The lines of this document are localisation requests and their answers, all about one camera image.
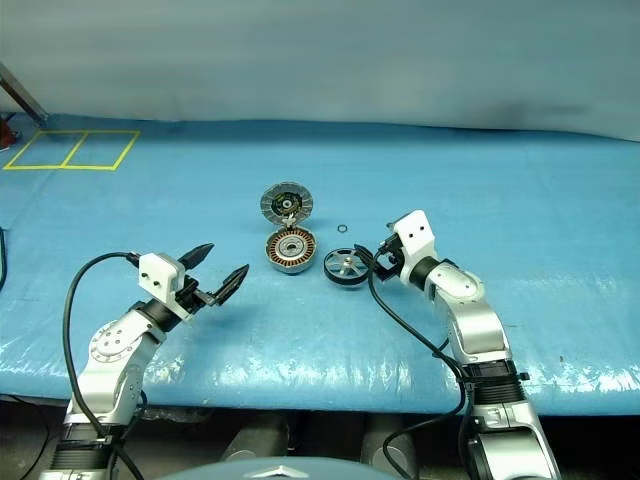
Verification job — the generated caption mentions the small silver motor rotor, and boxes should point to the small silver motor rotor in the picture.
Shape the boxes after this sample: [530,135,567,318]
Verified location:
[260,182,315,224]

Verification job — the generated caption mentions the grey rounded cylinder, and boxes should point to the grey rounded cylinder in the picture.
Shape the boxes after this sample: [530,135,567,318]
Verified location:
[222,414,291,464]
[362,414,419,466]

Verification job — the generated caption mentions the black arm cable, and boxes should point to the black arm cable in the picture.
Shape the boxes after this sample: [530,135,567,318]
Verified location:
[367,249,481,480]
[62,251,149,480]

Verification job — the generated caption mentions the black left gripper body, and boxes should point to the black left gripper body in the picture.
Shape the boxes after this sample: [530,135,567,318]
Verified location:
[174,276,222,317]

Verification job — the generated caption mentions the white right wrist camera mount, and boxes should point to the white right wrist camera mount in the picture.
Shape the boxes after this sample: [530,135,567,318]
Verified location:
[391,209,435,272]

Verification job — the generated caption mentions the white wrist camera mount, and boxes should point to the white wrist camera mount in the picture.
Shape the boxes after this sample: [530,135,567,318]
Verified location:
[391,209,435,272]
[138,252,197,324]

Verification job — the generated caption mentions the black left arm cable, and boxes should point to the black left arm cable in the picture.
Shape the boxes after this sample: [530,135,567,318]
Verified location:
[62,251,149,480]

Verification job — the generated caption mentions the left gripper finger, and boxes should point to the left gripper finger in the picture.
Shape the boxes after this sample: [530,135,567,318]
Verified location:
[179,242,216,274]
[208,263,250,307]

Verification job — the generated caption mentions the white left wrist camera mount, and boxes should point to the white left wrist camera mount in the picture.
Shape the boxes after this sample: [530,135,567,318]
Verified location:
[138,252,197,324]

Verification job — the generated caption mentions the blue plastic table cover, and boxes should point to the blue plastic table cover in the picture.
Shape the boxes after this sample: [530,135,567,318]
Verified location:
[0,112,640,416]

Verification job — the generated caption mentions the grey-blue robot torso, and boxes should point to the grey-blue robot torso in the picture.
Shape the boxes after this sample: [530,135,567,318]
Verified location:
[164,453,396,480]

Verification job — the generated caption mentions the yellow tape double square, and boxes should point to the yellow tape double square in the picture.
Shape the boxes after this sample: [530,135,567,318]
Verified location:
[2,129,142,173]

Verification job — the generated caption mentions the motor stator base copper windings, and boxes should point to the motor stator base copper windings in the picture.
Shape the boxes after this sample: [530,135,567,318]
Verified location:
[263,223,320,275]

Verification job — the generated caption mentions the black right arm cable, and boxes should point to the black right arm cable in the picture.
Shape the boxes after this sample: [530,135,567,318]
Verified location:
[367,249,481,480]

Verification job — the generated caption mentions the slanted metal pole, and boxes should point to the slanted metal pole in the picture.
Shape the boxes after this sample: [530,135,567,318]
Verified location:
[0,62,50,124]

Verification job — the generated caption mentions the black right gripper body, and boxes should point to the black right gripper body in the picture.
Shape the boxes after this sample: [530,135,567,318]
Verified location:
[373,233,407,282]

